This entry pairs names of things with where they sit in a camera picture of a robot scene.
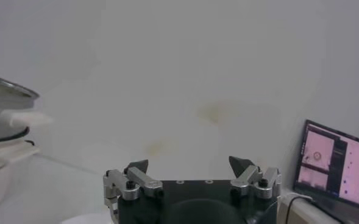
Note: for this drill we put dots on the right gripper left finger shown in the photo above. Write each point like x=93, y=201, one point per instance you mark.
x=139, y=182

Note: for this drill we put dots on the steel perforated steamer basket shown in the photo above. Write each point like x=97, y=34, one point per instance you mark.
x=2, y=118

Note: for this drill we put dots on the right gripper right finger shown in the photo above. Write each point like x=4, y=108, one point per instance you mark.
x=249, y=178

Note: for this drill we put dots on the white round plate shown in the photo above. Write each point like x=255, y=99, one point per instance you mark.
x=87, y=219

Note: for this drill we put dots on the white side desk with label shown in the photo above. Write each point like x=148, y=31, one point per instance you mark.
x=301, y=213

